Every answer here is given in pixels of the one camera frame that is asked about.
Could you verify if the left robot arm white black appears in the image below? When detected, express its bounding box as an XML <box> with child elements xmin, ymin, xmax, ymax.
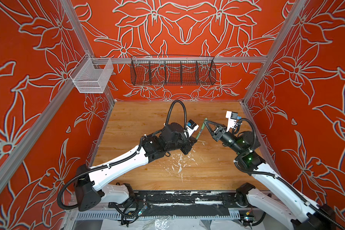
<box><xmin>74</xmin><ymin>120</ymin><xmax>199</xmax><ymax>211</ymax></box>

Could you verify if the clear plastic bin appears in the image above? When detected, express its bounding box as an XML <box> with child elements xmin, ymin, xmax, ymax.
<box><xmin>70</xmin><ymin>55</ymin><xmax>114</xmax><ymax>94</ymax></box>

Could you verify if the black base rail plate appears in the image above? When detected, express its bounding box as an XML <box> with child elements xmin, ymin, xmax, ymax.
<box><xmin>107</xmin><ymin>190</ymin><xmax>262</xmax><ymax>209</ymax></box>

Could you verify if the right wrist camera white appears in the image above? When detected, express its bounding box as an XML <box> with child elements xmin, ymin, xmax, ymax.
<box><xmin>225</xmin><ymin>111</ymin><xmax>242</xmax><ymax>132</ymax></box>

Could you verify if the dark green pen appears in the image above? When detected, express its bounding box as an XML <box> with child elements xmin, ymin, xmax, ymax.
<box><xmin>196</xmin><ymin>122</ymin><xmax>206</xmax><ymax>140</ymax></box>

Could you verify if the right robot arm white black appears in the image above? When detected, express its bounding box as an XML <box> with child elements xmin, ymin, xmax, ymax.
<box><xmin>204</xmin><ymin>118</ymin><xmax>343</xmax><ymax>230</ymax></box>

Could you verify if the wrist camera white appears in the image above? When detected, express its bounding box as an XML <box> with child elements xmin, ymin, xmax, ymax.
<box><xmin>186</xmin><ymin>119</ymin><xmax>199</xmax><ymax>137</ymax></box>
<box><xmin>225</xmin><ymin>111</ymin><xmax>242</xmax><ymax>132</ymax></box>

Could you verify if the black wire mesh basket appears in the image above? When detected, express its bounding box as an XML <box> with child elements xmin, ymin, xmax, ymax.
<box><xmin>130</xmin><ymin>55</ymin><xmax>217</xmax><ymax>86</ymax></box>

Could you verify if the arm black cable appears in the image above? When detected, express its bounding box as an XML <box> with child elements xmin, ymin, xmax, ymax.
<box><xmin>57</xmin><ymin>100</ymin><xmax>188</xmax><ymax>210</ymax></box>
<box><xmin>232</xmin><ymin>117</ymin><xmax>345</xmax><ymax>230</ymax></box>

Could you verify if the aluminium frame rail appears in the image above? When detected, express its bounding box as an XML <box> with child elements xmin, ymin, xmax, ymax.
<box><xmin>0</xmin><ymin>80</ymin><xmax>75</xmax><ymax>194</ymax></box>
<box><xmin>242</xmin><ymin>1</ymin><xmax>306</xmax><ymax>105</ymax></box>
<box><xmin>91</xmin><ymin>56</ymin><xmax>267</xmax><ymax>65</ymax></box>

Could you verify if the aluminium frame rail left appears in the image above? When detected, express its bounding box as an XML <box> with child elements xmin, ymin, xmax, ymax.
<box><xmin>0</xmin><ymin>80</ymin><xmax>75</xmax><ymax>194</ymax></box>

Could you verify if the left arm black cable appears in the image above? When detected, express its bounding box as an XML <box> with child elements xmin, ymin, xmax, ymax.
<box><xmin>57</xmin><ymin>100</ymin><xmax>188</xmax><ymax>210</ymax></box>

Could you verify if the aluminium frame rail right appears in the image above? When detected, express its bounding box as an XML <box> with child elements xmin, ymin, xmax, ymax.
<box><xmin>242</xmin><ymin>1</ymin><xmax>306</xmax><ymax>105</ymax></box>

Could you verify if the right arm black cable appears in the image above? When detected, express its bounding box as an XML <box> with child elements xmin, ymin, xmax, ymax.
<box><xmin>232</xmin><ymin>117</ymin><xmax>345</xmax><ymax>230</ymax></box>

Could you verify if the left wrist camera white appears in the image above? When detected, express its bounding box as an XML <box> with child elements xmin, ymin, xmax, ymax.
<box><xmin>186</xmin><ymin>119</ymin><xmax>199</xmax><ymax>137</ymax></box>

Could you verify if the aluminium frame rail back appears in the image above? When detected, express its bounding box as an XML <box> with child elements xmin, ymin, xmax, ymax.
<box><xmin>91</xmin><ymin>56</ymin><xmax>267</xmax><ymax>65</ymax></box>

